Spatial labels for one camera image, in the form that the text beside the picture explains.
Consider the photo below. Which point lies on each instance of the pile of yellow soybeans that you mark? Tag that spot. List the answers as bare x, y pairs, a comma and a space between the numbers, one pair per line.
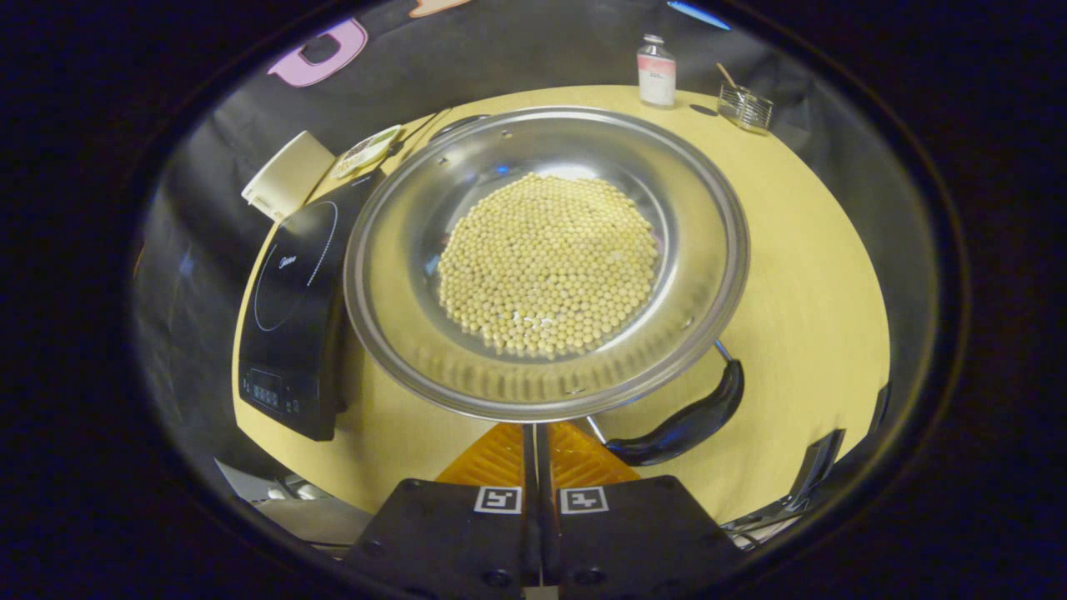
546, 267

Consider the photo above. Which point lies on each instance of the white divided dish of beans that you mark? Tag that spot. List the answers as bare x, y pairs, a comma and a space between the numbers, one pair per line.
367, 150

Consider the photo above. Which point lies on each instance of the white toaster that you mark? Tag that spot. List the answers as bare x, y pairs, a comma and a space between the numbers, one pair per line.
288, 179

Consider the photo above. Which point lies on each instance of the black induction cooktop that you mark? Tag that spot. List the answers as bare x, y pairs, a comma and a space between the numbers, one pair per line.
292, 317

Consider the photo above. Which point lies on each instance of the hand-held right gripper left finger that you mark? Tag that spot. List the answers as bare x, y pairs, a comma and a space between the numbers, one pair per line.
450, 533

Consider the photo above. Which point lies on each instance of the clear bottle with pink label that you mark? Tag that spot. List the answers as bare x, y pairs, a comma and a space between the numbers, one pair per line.
657, 79

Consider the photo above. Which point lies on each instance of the black bent bar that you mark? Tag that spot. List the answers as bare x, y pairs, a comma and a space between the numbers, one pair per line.
821, 467

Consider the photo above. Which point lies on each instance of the thin wooden stick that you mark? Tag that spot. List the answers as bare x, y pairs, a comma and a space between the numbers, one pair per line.
727, 75

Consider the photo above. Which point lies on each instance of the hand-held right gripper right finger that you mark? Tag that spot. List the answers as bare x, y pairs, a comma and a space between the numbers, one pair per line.
633, 533

